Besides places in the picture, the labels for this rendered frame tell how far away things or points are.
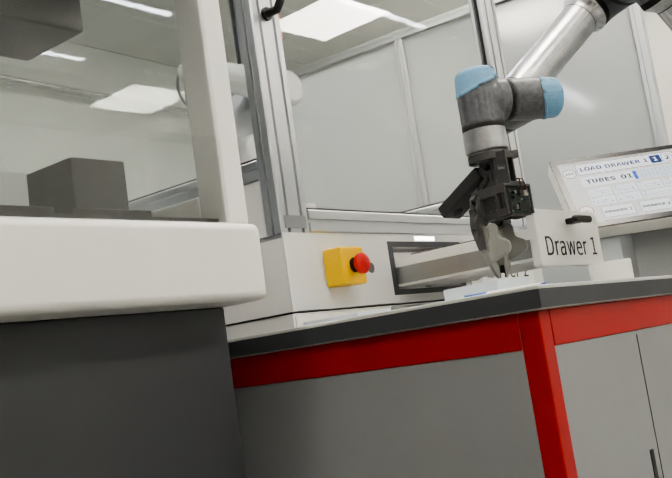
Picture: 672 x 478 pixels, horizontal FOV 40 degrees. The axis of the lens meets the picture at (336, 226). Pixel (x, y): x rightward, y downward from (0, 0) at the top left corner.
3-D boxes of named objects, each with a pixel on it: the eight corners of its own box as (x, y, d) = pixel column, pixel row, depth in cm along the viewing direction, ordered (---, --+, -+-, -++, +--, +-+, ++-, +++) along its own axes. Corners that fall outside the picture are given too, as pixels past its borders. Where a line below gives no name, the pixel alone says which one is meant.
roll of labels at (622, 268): (588, 288, 156) (583, 265, 156) (597, 288, 162) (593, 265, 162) (630, 281, 152) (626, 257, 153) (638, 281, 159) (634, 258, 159)
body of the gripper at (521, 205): (508, 217, 154) (496, 146, 156) (469, 227, 161) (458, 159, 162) (536, 217, 159) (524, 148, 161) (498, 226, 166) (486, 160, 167)
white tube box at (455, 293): (531, 298, 162) (527, 276, 163) (500, 302, 157) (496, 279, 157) (477, 307, 171) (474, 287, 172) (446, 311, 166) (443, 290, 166)
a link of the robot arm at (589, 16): (585, -38, 198) (451, 119, 182) (615, -61, 187) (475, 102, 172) (623, 1, 199) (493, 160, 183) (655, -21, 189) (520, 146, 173)
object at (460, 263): (592, 258, 195) (586, 230, 196) (536, 260, 175) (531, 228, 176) (432, 288, 219) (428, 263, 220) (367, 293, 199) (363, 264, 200)
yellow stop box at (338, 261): (370, 282, 178) (365, 245, 179) (347, 283, 173) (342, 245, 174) (349, 286, 181) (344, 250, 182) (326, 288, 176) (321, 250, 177)
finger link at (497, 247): (509, 273, 154) (502, 218, 156) (482, 279, 159) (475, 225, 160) (521, 273, 156) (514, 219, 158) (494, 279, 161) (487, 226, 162)
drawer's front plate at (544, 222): (604, 264, 195) (594, 212, 197) (542, 266, 172) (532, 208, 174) (596, 265, 196) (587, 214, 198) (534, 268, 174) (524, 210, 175)
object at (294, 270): (545, 290, 247) (536, 236, 249) (293, 311, 167) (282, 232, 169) (281, 336, 304) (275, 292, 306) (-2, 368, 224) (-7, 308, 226)
